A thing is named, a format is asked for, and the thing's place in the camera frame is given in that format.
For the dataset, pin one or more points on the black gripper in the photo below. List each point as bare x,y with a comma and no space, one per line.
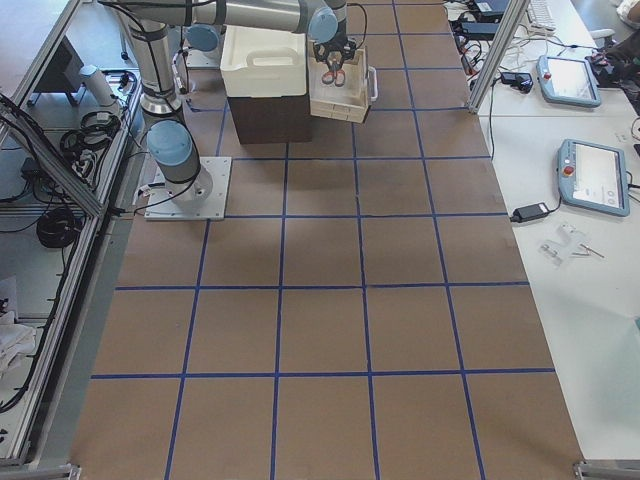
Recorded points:
332,52

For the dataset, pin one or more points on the red grey scissors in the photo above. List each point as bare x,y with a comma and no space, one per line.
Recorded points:
335,75

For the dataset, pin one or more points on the wooden drawer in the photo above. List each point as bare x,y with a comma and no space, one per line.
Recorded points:
352,99

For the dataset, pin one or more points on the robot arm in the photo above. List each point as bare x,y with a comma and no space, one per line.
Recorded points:
203,37
168,139

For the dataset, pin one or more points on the white foam tray box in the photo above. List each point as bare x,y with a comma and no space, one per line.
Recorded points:
262,63

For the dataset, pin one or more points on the dark wooden cabinet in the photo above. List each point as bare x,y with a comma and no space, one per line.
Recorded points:
270,120

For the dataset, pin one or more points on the white keyboard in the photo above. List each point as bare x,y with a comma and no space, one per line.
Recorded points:
539,16

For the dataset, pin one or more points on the blue teach pendant far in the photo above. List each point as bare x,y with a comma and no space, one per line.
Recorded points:
567,81

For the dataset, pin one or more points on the blue teach pendant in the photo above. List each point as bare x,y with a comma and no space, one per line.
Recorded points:
593,176
567,81

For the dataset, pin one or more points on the black power adapter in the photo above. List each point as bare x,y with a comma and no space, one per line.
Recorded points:
531,212

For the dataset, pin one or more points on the blue teach pendant near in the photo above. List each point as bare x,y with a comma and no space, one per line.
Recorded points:
593,176

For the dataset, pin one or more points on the aluminium frame post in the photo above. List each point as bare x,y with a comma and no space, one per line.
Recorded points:
502,39

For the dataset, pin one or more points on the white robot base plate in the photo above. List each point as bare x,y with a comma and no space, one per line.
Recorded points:
205,199

